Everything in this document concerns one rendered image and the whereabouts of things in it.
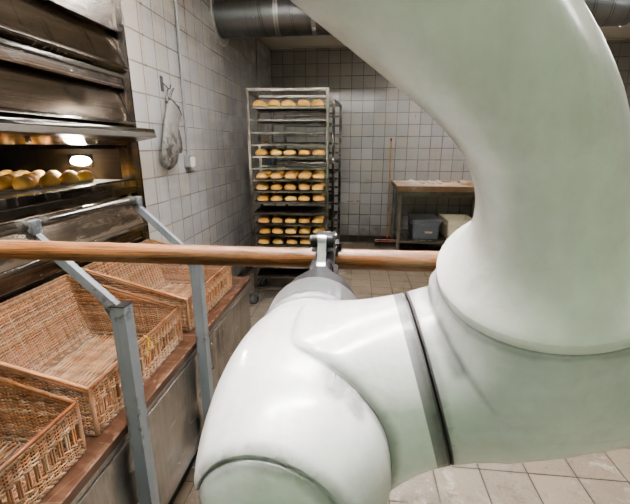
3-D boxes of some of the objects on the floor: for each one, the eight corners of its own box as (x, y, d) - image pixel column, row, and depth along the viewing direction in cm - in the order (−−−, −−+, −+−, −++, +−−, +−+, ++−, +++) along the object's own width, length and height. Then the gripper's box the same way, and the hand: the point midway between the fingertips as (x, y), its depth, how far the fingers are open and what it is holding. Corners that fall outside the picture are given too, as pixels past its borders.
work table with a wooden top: (392, 259, 474) (397, 186, 450) (388, 243, 551) (391, 180, 527) (582, 265, 451) (597, 188, 427) (550, 247, 527) (561, 181, 503)
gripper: (275, 235, 34) (304, 200, 57) (279, 390, 39) (305, 300, 61) (359, 236, 34) (355, 201, 57) (354, 394, 38) (352, 302, 61)
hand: (328, 259), depth 56 cm, fingers closed on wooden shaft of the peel, 3 cm apart
